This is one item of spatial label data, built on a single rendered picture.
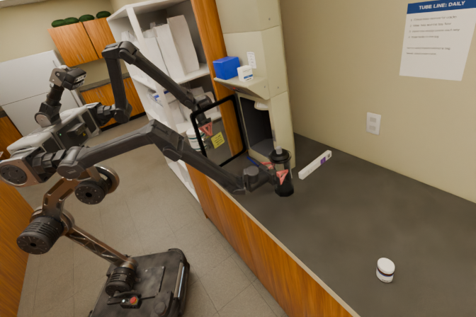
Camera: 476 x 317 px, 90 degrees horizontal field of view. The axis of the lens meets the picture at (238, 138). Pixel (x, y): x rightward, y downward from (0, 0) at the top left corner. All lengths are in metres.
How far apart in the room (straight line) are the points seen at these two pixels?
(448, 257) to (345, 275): 0.35
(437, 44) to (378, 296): 0.90
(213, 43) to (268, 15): 0.39
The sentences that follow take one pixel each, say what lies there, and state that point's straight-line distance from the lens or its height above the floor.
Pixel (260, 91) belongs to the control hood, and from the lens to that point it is 1.12.
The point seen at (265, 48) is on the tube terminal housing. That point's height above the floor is 1.64.
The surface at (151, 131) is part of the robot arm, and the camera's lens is 0.86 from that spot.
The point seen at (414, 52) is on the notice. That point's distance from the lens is 1.23.
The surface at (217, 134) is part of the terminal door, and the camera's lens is 1.39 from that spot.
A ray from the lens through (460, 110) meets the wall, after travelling 1.24.
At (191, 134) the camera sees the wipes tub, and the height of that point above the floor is 1.09.
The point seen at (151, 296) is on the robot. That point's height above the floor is 0.26.
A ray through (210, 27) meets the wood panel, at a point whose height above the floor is 1.75.
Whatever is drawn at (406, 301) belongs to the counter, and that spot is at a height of 0.94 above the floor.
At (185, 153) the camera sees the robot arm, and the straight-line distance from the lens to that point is 0.92.
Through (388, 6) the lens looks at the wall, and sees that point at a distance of 1.25.
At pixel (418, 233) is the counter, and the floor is 0.94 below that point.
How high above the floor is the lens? 1.82
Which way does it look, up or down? 28 degrees down
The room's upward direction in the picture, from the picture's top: 13 degrees counter-clockwise
